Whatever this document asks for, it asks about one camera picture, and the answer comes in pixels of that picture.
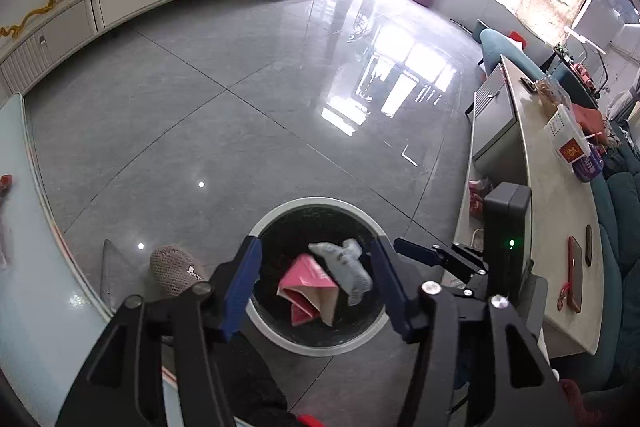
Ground red white fries box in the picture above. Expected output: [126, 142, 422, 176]
[544, 104, 591, 166]

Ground red phone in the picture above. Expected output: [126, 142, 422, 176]
[567, 236, 582, 313]

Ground pink paper trash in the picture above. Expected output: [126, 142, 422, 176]
[277, 254, 340, 327]

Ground grey knitted slipper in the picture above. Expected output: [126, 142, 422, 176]
[150, 245, 206, 298]

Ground white TV cabinet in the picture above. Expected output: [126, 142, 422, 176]
[1, 0, 174, 100]

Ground grey tissue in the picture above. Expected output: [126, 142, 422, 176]
[308, 239, 373, 307]

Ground purple cup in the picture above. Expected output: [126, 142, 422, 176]
[572, 146, 604, 183]

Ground teal sofa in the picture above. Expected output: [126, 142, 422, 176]
[480, 28, 639, 392]

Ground floral glass table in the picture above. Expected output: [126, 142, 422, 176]
[1, 95, 110, 426]

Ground white coffee table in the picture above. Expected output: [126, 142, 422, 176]
[466, 57, 604, 358]

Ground round white-rimmed trash bin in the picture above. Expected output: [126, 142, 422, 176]
[247, 197, 388, 358]

